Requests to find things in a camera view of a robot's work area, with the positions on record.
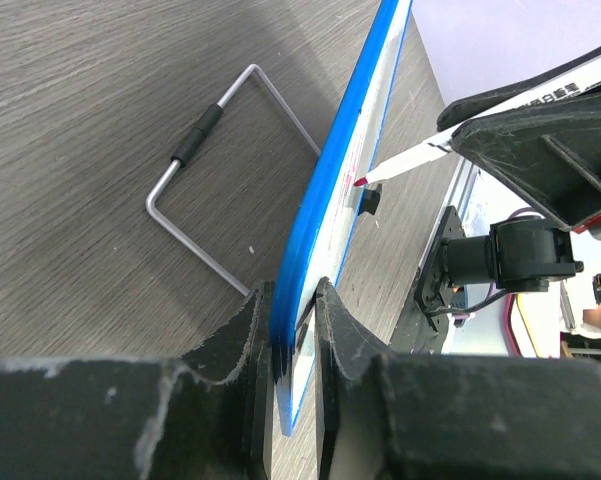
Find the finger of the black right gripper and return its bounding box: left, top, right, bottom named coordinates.
left=451, top=92, right=601, bottom=231
left=437, top=46, right=601, bottom=132

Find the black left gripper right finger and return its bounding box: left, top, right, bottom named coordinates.
left=315, top=279, right=601, bottom=479

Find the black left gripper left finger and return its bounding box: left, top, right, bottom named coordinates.
left=0, top=282, right=273, bottom=479

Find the white marker with magenta cap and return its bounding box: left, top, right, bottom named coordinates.
left=353, top=55, right=601, bottom=187

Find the blue framed whiteboard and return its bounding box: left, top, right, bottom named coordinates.
left=269, top=1, right=412, bottom=437

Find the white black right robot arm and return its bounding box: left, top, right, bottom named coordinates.
left=437, top=46, right=601, bottom=292

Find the pink framed whiteboard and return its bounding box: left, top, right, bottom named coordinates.
left=504, top=293, right=561, bottom=359

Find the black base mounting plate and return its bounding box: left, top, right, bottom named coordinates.
left=389, top=205, right=465, bottom=354

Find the metal wire whiteboard stand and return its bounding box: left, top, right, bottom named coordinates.
left=145, top=63, right=321, bottom=296

